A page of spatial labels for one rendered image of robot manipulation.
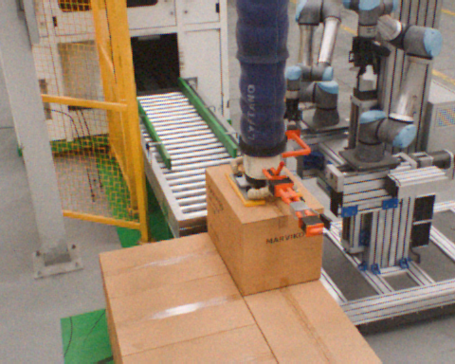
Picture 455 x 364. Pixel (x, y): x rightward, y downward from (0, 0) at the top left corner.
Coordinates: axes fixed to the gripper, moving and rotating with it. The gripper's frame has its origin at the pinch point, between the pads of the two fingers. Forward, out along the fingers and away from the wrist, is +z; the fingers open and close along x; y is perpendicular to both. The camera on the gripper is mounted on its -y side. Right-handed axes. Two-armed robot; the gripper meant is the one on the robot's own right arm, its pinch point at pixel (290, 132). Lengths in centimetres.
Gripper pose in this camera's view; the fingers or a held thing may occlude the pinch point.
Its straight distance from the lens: 335.8
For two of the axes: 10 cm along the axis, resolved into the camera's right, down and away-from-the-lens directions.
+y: 2.9, 4.3, -8.5
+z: 0.2, 8.9, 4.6
